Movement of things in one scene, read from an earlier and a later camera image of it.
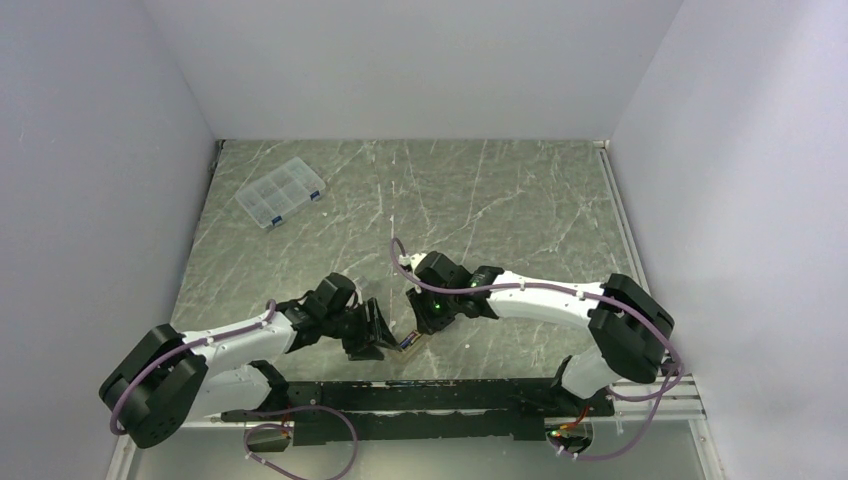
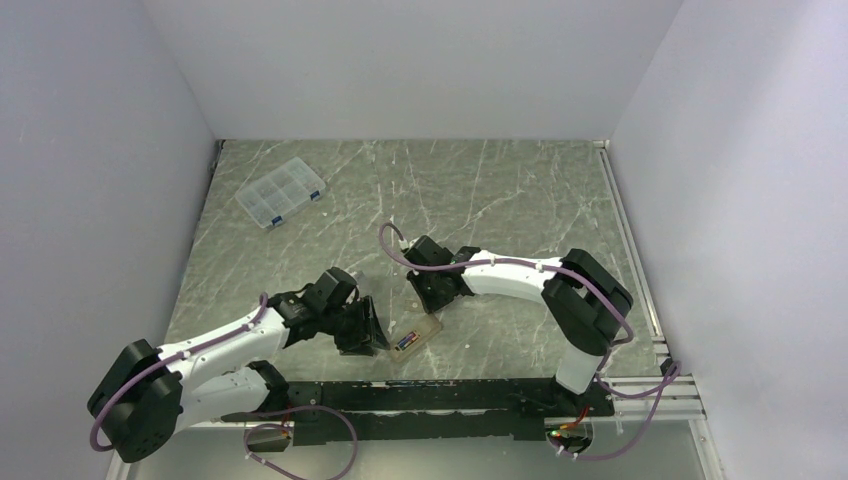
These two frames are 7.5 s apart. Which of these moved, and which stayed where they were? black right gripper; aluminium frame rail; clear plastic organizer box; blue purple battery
Moved: black right gripper
Stayed: aluminium frame rail; clear plastic organizer box; blue purple battery
